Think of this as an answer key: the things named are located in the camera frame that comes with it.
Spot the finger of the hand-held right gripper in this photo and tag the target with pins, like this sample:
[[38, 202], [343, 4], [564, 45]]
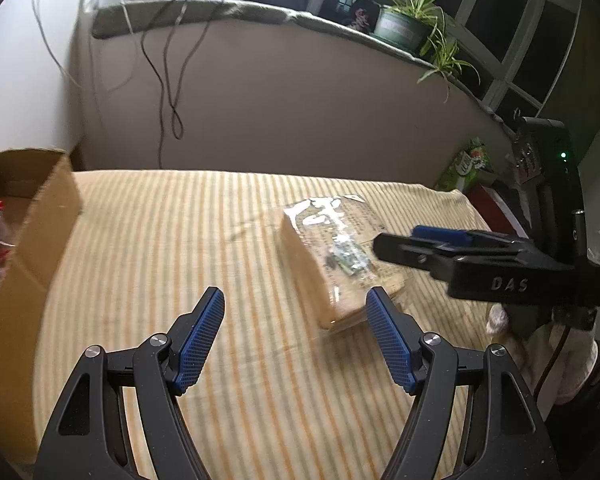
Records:
[[440, 235], [405, 252]]

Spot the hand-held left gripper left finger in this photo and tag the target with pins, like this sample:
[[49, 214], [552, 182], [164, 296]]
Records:
[[200, 340]]

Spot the red round container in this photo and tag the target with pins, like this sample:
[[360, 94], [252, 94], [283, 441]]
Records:
[[490, 205]]

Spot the potted spider plant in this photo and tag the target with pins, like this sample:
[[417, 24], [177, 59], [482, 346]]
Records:
[[400, 27]]

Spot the green snack bag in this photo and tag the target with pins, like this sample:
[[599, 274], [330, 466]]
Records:
[[467, 165]]

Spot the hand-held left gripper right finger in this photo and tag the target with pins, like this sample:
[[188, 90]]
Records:
[[390, 340]]

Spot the striped tablecloth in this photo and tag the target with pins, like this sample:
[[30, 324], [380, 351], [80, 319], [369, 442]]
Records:
[[180, 240]]

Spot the window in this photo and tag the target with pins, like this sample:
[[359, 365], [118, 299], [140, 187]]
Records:
[[490, 15]]

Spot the small purple flower plant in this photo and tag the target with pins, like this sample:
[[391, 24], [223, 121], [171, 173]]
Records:
[[362, 20]]

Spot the person's right forearm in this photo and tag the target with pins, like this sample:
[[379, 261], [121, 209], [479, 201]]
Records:
[[577, 375]]

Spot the clear cracker packet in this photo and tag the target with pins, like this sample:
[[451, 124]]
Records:
[[320, 270]]

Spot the cardboard box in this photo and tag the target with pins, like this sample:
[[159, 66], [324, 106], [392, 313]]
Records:
[[30, 270]]

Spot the person's right hand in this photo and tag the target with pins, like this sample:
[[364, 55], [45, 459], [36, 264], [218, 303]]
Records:
[[497, 321]]

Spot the grey windowsill cover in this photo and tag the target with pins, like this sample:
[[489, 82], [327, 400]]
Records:
[[280, 12]]

